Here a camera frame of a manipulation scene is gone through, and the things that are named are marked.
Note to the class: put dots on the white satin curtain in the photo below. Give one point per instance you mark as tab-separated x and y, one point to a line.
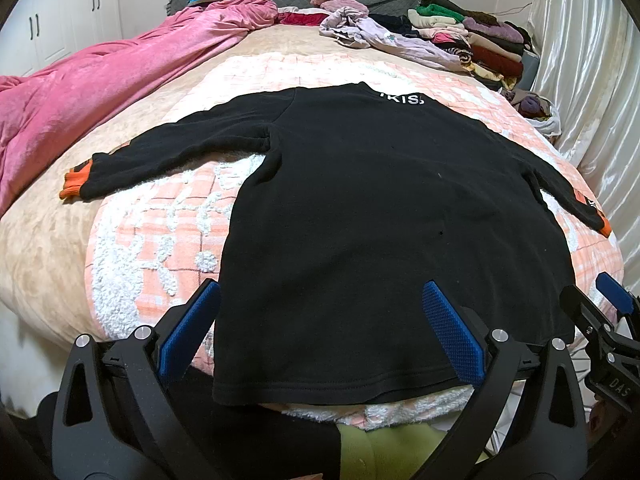
590	70

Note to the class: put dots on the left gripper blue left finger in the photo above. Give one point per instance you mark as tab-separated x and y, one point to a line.
182	329

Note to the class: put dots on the black sweater orange cuffs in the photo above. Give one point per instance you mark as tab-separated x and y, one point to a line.
362	198

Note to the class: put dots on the pink velvet duvet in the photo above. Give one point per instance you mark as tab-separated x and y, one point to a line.
44	114

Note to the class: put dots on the lilac crumpled garment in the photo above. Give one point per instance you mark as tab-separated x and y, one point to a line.
353	30

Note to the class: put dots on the white wardrobe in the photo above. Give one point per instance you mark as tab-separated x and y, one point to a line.
38	33

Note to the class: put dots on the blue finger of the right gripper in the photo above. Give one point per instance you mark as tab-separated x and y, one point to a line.
580	304
615	293

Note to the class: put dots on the dark red cloth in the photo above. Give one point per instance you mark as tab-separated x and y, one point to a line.
297	18

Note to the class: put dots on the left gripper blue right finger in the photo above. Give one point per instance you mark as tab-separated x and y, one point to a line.
465	352

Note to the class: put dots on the stack of folded clothes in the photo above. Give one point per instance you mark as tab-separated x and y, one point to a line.
496	53

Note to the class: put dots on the white bag with clothes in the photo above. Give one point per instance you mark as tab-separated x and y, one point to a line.
538	111

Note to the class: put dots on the beige plush bed sheet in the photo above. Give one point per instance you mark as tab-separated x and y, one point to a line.
45	239

